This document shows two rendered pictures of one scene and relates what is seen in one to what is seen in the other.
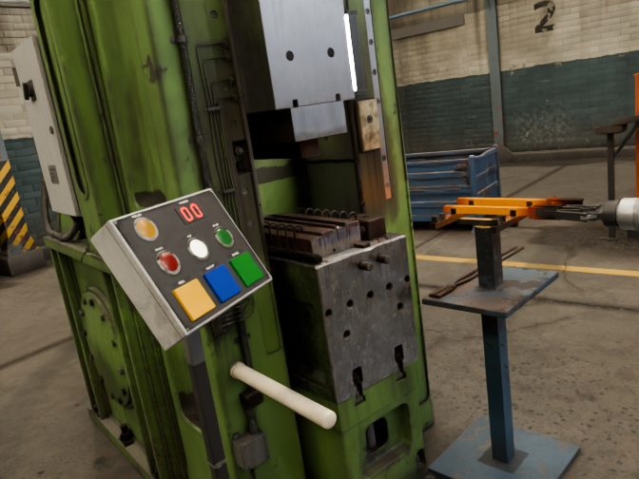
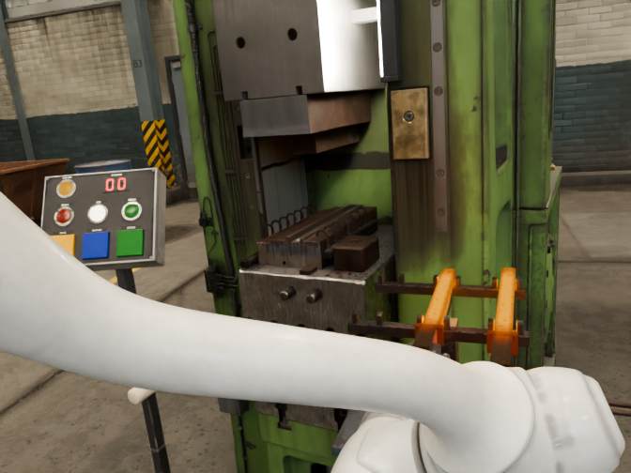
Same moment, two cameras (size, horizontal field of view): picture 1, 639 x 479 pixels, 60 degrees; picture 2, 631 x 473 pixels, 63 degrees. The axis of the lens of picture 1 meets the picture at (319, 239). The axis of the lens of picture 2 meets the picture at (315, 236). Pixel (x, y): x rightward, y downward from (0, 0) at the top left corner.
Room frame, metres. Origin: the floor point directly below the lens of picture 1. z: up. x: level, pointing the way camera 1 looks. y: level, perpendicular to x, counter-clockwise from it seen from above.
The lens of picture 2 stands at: (1.18, -1.32, 1.35)
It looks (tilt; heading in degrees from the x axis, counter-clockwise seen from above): 15 degrees down; 66
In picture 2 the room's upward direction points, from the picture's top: 5 degrees counter-clockwise
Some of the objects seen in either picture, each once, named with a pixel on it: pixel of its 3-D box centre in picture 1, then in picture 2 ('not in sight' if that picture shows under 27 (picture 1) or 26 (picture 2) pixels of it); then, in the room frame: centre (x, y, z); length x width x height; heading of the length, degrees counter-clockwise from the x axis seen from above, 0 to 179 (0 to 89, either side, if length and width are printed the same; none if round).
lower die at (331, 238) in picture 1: (296, 233); (322, 232); (1.83, 0.07, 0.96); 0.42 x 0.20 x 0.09; 37
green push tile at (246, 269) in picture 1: (245, 269); (130, 243); (1.29, 0.19, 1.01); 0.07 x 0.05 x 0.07; 152
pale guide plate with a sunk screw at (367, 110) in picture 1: (368, 124); (409, 124); (1.96, -0.22, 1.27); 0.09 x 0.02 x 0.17; 127
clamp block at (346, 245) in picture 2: (365, 226); (357, 252); (1.82, -0.16, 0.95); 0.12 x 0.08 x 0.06; 37
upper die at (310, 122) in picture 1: (279, 124); (312, 112); (1.83, 0.07, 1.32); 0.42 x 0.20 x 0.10; 37
